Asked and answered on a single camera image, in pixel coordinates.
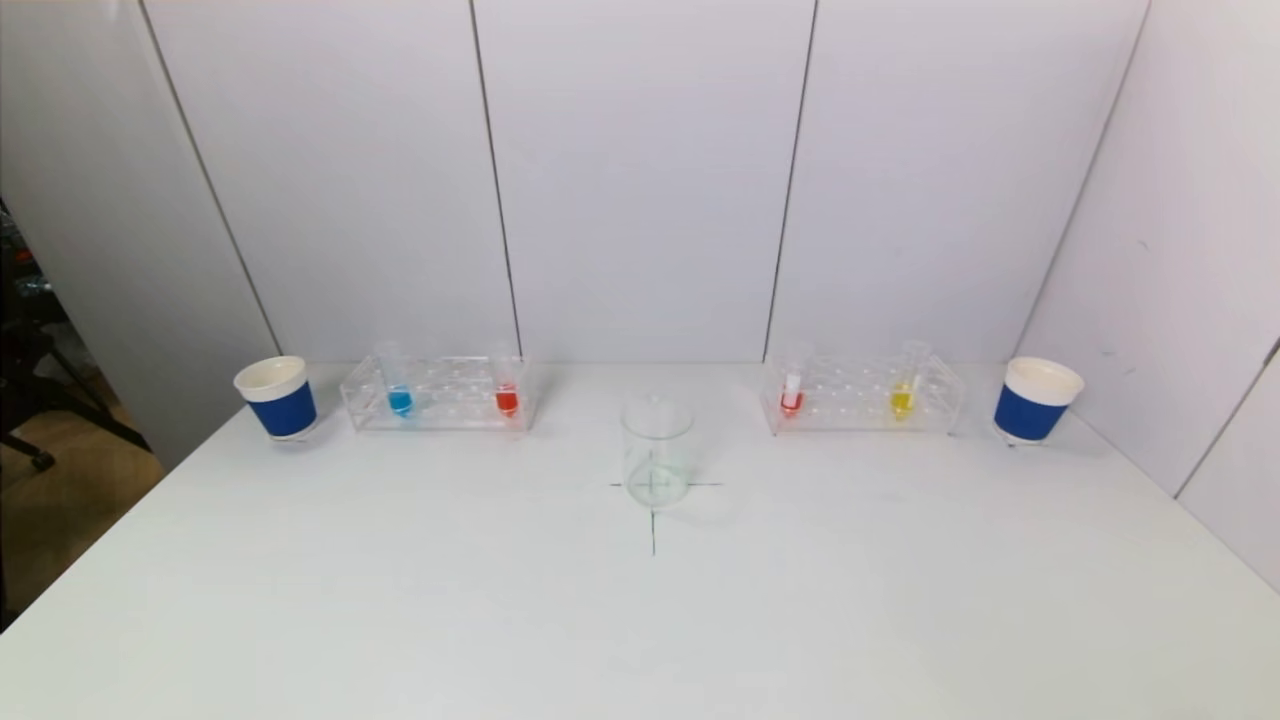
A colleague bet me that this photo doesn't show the clear glass beaker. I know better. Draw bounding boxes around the clear glass beaker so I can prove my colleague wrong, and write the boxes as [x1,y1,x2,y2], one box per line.
[620,393,696,509]

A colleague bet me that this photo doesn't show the test tube with blue pigment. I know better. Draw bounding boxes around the test tube with blue pigment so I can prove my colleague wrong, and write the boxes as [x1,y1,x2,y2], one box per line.
[377,342,416,421]

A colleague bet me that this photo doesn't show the blue and white paper cup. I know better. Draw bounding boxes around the blue and white paper cup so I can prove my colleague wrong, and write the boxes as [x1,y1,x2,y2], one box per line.
[993,357,1086,446]
[233,355,319,442]

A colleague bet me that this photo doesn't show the test tube with orange-red pigment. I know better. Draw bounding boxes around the test tube with orange-red pigment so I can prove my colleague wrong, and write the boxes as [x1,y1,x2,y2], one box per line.
[489,343,522,419]

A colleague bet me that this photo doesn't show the white-labelled test tube red pigment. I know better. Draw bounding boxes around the white-labelled test tube red pigment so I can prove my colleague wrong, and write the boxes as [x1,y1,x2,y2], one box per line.
[781,342,813,417]

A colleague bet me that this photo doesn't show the clear acrylic test tube rack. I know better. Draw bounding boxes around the clear acrylic test tube rack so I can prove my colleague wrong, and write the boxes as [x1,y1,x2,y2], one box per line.
[760,352,968,436]
[340,355,536,433]

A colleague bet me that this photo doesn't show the test tube with yellow pigment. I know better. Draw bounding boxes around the test tube with yellow pigment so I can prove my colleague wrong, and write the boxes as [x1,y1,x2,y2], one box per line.
[890,340,933,421]

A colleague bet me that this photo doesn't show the black stand in background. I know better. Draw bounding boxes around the black stand in background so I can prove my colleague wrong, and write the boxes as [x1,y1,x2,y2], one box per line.
[0,200,151,471]

